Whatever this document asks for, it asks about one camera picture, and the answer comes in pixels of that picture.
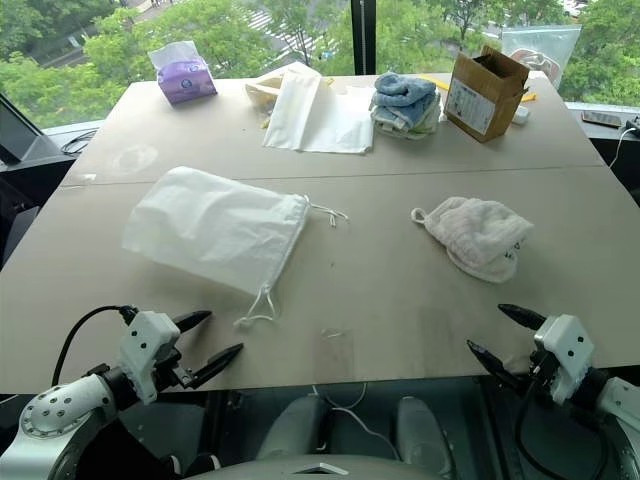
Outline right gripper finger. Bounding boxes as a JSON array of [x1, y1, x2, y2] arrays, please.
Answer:
[[497, 302, 549, 331], [465, 339, 527, 397]]

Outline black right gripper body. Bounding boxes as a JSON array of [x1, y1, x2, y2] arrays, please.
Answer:
[[521, 348, 555, 399]]

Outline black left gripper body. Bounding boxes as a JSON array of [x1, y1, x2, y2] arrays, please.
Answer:
[[148, 343, 198, 397]]

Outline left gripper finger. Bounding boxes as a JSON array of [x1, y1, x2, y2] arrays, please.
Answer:
[[172, 309, 213, 333], [191, 342, 245, 389]]

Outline white terry towel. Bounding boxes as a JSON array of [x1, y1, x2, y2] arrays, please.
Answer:
[[410, 196, 536, 285]]

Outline blue folded towel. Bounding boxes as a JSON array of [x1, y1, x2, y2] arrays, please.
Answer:
[[373, 72, 439, 124]]

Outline clear plastic zip bag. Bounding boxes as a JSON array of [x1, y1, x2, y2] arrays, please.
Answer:
[[500, 24, 584, 92]]

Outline grey rounded shape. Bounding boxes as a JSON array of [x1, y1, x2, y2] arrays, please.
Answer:
[[253, 396, 332, 464], [396, 395, 455, 477]]

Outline grey robot torso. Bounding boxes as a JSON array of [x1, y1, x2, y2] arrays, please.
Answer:
[[185, 452, 454, 480]]

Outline smartphone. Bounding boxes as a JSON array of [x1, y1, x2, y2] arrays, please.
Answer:
[[580, 110, 623, 129]]

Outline stack of white towels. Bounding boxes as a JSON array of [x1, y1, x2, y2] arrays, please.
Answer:
[[369, 94, 444, 141]]

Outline brown cardboard box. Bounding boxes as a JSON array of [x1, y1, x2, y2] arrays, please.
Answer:
[[444, 44, 532, 145]]

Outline purple tissue pack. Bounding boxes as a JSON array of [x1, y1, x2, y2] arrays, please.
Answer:
[[147, 40, 220, 106]]

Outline black monitor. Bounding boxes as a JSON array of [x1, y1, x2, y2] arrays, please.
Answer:
[[0, 92, 77, 175]]

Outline stack of white bags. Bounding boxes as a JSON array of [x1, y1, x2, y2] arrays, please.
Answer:
[[298, 85, 376, 156]]

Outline black window pillar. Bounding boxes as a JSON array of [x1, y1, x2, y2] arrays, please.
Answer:
[[350, 0, 378, 78]]

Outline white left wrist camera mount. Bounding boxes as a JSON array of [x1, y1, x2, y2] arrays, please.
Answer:
[[117, 310, 182, 406]]

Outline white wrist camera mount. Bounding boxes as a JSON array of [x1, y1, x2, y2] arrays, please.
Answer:
[[533, 313, 597, 404], [117, 310, 182, 406]]

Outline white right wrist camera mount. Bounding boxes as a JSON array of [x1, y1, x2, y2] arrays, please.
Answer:
[[533, 313, 597, 404]]

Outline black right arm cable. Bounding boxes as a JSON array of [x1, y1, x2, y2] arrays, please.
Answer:
[[513, 377, 559, 480]]

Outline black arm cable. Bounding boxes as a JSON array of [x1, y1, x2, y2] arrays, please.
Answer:
[[513, 377, 559, 480], [50, 304, 139, 387]]

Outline white drawstring bag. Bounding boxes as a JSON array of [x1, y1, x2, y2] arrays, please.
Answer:
[[121, 165, 349, 332]]

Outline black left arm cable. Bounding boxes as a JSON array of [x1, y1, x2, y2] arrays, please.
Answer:
[[50, 304, 139, 387]]

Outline thin white cable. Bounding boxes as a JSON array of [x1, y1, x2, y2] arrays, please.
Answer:
[[311, 382, 402, 460]]

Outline white charging cable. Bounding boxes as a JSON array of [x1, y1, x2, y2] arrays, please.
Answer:
[[606, 125, 640, 172]]

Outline thin black cable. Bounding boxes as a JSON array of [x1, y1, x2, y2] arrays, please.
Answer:
[[61, 128, 100, 154]]

